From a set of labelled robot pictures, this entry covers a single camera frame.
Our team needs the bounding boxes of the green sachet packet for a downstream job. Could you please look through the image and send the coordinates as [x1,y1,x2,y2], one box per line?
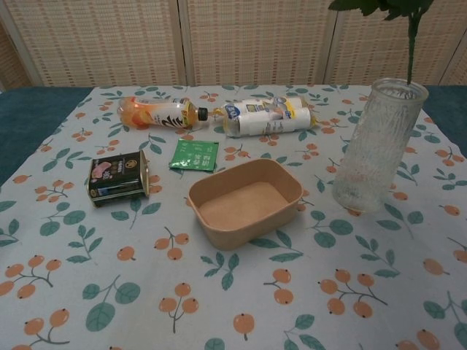
[168,138,220,172]

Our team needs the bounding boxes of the floral fruit print tablecloth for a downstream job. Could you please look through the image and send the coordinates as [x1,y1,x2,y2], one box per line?
[0,84,467,350]

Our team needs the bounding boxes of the white labelled drink bottle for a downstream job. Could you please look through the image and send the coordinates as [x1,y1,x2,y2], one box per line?
[213,95,323,139]

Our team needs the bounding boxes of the woven folding screen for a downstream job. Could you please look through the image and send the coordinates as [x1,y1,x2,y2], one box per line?
[0,0,467,91]

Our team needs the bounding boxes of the pink artificial flower bouquet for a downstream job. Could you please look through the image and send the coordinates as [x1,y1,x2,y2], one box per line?
[328,0,436,87]

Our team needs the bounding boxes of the textured clear glass vase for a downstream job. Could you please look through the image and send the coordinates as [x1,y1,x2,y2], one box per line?
[332,77,429,214]

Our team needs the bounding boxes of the orange juice plastic bottle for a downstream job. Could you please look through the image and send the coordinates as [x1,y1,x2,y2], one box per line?
[117,96,209,131]

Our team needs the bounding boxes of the black luncheon meat can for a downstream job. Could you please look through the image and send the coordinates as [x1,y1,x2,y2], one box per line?
[87,149,151,209]

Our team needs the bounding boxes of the brown paper food box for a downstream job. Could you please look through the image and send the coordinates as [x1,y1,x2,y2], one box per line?
[188,157,305,252]

